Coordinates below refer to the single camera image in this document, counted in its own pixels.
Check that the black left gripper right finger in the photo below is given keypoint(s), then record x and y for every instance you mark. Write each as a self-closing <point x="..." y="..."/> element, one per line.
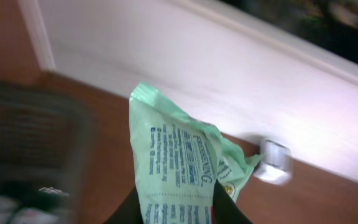
<point x="225" y="211"/>

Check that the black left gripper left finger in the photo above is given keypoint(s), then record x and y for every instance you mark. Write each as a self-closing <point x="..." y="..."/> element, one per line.
<point x="128" y="212"/>

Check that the mint green wipes packet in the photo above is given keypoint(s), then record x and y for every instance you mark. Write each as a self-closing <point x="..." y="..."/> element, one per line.
<point x="178" y="160"/>

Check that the white barcode scanner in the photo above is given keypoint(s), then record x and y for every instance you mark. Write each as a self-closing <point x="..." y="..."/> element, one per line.
<point x="275" y="166"/>

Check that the dark grey mesh basket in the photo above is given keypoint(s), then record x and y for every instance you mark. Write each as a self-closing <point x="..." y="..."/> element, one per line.
<point x="44" y="137"/>

